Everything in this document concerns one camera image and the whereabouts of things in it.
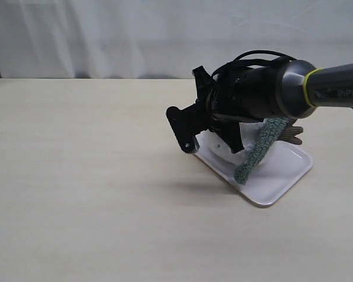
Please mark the white rectangular plastic tray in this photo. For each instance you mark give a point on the white rectangular plastic tray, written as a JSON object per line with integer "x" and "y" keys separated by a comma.
{"x": 283, "y": 166}

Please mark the green fleece scarf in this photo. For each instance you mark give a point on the green fleece scarf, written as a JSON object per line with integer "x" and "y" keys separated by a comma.
{"x": 268, "y": 135}

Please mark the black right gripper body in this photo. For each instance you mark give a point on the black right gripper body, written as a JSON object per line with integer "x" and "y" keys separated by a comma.
{"x": 244, "y": 94}

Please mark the white plush snowman toy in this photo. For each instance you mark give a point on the white plush snowman toy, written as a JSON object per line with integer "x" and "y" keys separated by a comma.
{"x": 249, "y": 135}

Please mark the white backdrop curtain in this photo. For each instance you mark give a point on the white backdrop curtain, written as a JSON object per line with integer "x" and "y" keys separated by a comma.
{"x": 164, "y": 39}

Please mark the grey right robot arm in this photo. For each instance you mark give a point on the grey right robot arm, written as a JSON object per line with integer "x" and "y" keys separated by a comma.
{"x": 305, "y": 87}

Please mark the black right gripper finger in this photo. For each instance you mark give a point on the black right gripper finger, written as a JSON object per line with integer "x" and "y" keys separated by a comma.
{"x": 229, "y": 131}
{"x": 187, "y": 123}

